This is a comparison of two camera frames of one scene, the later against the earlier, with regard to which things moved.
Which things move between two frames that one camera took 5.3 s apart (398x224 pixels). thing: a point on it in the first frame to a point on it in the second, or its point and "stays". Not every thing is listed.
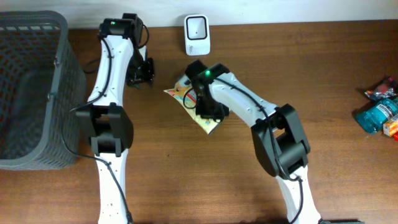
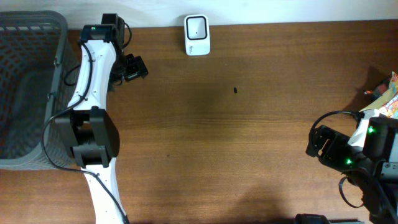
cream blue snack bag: [185, 93] to [387, 104]
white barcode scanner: [196, 31] stays
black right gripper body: [212, 111] to [319, 143]
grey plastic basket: [42, 92] stays
